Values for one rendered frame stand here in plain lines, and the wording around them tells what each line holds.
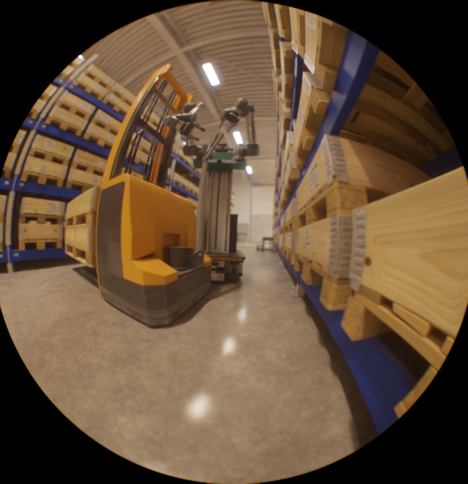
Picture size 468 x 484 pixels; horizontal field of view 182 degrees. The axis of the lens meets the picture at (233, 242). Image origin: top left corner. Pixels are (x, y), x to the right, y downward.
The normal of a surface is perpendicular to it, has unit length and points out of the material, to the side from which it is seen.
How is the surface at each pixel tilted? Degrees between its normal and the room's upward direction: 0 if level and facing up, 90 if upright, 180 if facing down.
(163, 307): 90
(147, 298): 90
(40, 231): 90
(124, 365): 0
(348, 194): 90
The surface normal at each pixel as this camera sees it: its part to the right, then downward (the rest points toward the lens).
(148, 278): 0.52, 0.05
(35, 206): 0.98, 0.05
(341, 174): -0.23, 0.02
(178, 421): 0.04, -1.00
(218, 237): 0.04, 0.04
